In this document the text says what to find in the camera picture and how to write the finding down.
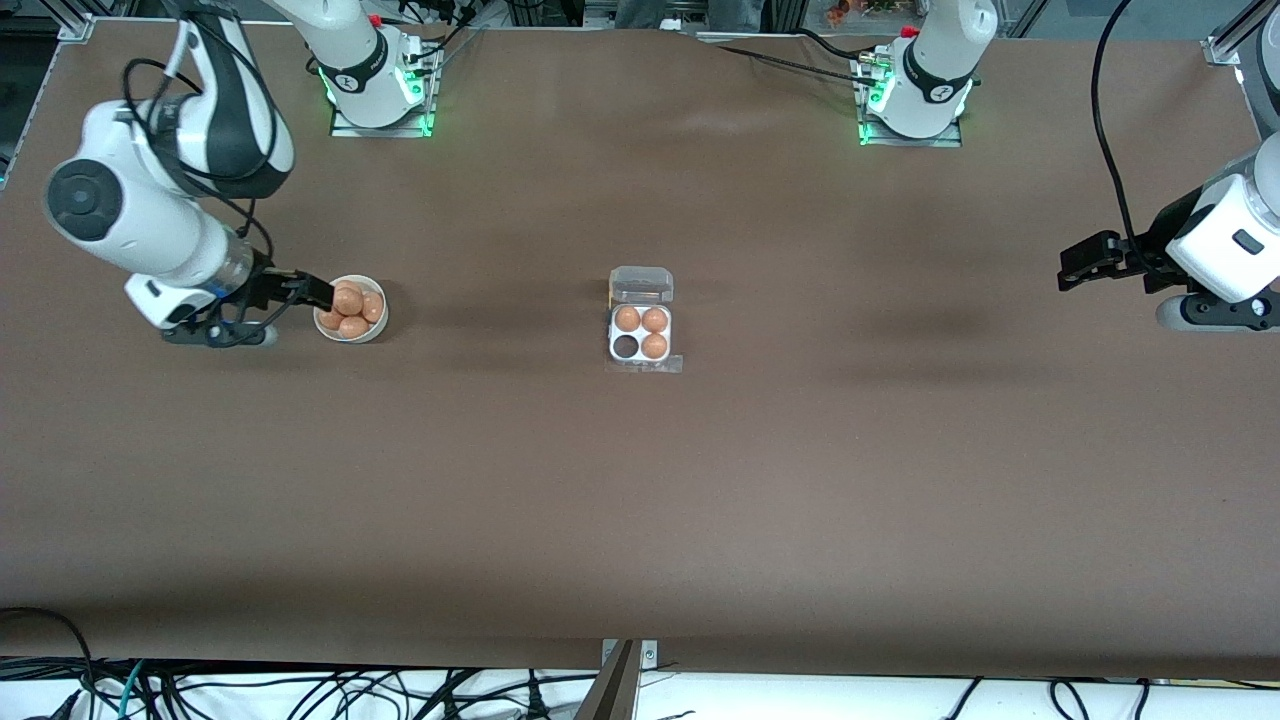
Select clear plastic egg box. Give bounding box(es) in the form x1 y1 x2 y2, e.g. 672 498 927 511
605 265 684 376

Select white ceramic bowl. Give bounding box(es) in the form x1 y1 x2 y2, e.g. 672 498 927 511
313 274 390 345

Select dark wedge shaped pole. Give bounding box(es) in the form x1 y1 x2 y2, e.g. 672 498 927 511
573 640 641 720

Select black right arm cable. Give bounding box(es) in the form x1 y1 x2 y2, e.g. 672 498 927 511
122 0 301 347

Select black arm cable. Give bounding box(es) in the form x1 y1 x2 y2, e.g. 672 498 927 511
1090 0 1176 286
122 0 301 347

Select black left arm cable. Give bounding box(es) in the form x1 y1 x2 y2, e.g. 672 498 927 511
1090 0 1176 286

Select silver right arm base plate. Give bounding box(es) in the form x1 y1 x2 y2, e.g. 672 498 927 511
330 100 438 139

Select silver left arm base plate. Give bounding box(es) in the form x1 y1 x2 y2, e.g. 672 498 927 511
858 118 964 149

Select aluminium frame profile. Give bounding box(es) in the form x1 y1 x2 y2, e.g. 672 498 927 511
1203 0 1263 67
55 0 101 43

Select black base cable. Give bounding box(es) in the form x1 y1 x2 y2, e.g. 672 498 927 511
395 0 481 71

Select short black table cable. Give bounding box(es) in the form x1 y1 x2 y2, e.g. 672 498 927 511
795 26 866 61

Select long black table cable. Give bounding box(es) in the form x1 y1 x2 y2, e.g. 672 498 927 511
715 44 886 86

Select tangled black floor cables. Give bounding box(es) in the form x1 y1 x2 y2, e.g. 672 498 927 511
0 655 601 720

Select black looped floor cable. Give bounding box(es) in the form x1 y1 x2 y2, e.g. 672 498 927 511
0 606 98 701

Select small silver metal bracket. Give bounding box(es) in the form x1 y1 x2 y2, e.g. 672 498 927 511
600 638 661 669

